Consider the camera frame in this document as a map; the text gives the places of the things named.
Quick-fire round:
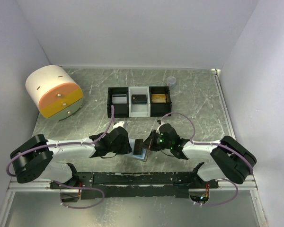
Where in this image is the white orange yellow drawer cabinet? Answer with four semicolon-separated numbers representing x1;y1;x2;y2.
25;65;83;121

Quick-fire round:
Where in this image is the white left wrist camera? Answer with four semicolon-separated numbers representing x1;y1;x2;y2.
113;121;128;129

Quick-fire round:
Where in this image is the black tray compartment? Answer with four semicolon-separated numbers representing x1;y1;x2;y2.
149;86;172;117
107;87;129;118

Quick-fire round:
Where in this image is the silver cards stack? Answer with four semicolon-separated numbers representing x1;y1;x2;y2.
112;94;127;104

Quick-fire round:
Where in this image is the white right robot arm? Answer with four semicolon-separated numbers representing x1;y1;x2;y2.
142;123;257;188

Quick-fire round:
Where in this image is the black cards stack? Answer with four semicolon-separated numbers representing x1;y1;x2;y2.
132;94;148;105

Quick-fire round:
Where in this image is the gold cards stack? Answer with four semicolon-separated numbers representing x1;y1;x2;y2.
151;94;167;104

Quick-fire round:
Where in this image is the white middle tray compartment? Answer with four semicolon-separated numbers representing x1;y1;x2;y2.
128;87;151;118

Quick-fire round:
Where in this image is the dark card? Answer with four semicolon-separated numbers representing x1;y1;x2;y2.
133;139;143;155

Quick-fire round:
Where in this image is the aluminium frame rail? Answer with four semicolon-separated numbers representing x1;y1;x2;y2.
208;69;257;185

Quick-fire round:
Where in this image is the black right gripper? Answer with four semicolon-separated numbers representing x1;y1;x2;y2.
139;130;172;151

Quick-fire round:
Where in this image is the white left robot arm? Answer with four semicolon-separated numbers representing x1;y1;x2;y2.
10;127;134;189

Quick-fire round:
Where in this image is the black left tray compartment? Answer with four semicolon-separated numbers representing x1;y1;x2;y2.
107;87;129;118

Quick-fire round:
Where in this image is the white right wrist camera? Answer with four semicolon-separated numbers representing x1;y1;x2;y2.
156;120;165;133

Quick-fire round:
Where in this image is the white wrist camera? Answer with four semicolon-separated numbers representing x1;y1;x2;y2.
156;120;165;133
113;121;128;129

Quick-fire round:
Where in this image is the black right tray compartment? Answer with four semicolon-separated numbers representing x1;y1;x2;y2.
149;86;172;117

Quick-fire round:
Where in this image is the small clear plastic cup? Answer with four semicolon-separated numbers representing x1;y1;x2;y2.
167;76;177;88

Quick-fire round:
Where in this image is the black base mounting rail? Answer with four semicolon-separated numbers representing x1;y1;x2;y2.
49;171;220;203

